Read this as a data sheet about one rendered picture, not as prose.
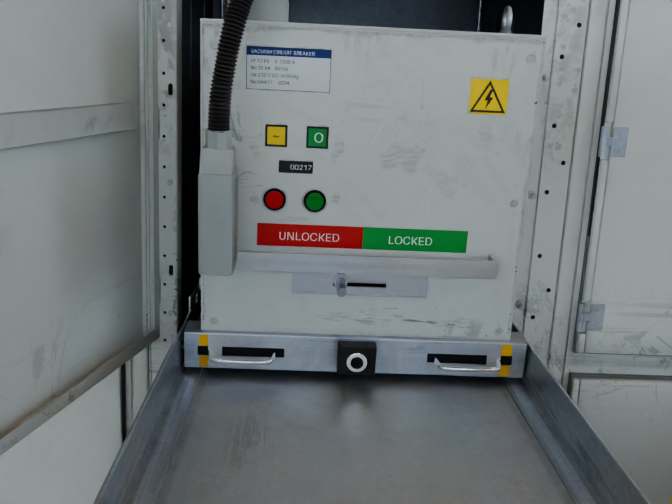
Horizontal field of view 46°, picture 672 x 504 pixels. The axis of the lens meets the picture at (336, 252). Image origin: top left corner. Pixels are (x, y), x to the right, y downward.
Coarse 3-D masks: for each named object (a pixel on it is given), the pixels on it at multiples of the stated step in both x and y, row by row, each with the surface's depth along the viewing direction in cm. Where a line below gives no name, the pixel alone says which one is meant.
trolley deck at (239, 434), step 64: (256, 384) 122; (320, 384) 123; (384, 384) 124; (448, 384) 126; (192, 448) 101; (256, 448) 102; (320, 448) 103; (384, 448) 104; (448, 448) 105; (512, 448) 105
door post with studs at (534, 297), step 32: (544, 0) 125; (576, 0) 124; (544, 32) 126; (576, 32) 125; (544, 64) 127; (576, 64) 127; (544, 96) 128; (576, 96) 128; (544, 128) 129; (544, 160) 130; (544, 192) 132; (544, 224) 133; (544, 256) 134; (544, 288) 136; (544, 320) 137; (544, 352) 138
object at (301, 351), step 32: (192, 352) 123; (224, 352) 123; (256, 352) 124; (288, 352) 124; (320, 352) 124; (384, 352) 124; (416, 352) 124; (448, 352) 124; (480, 352) 125; (512, 352) 125
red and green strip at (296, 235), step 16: (272, 224) 119; (288, 224) 119; (272, 240) 119; (288, 240) 119; (304, 240) 119; (320, 240) 119; (336, 240) 120; (352, 240) 120; (368, 240) 120; (384, 240) 120; (400, 240) 120; (416, 240) 120; (432, 240) 120; (448, 240) 120; (464, 240) 120
